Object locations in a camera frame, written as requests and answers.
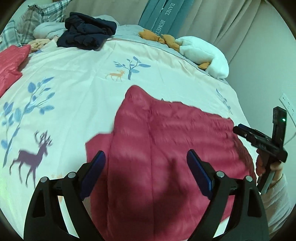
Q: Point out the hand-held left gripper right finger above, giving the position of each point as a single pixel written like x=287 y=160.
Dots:
x=198 y=171

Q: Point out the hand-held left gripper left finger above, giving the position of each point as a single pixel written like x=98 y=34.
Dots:
x=93 y=171

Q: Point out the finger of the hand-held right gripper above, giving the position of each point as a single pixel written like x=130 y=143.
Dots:
x=242 y=131

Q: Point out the red puffer jacket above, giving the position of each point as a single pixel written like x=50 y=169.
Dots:
x=10 y=64
x=161 y=150

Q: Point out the person's right hand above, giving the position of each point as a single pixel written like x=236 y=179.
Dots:
x=275 y=169

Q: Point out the white goose plush toy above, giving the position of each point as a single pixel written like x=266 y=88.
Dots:
x=203 y=54

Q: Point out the pink deer printed duvet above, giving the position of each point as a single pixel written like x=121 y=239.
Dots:
x=76 y=81

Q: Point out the beige curtain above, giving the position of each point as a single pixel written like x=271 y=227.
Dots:
x=111 y=10
x=219 y=20

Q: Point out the folded red puffer jacket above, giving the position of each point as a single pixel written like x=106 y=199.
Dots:
x=10 y=64

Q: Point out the small doll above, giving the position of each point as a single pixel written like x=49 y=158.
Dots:
x=38 y=44

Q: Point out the navy blue clothing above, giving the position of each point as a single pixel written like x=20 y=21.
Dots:
x=85 y=30

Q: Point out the teal packaged box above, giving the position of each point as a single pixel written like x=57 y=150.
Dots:
x=164 y=14

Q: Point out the grey bed sheet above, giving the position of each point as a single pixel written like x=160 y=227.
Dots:
x=129 y=32

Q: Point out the light grey cloth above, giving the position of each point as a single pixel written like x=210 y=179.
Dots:
x=47 y=29

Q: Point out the plaid pillow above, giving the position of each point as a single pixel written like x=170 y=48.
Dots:
x=44 y=16
x=8 y=34

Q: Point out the white wall socket strip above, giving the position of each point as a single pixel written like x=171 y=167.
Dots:
x=285 y=102

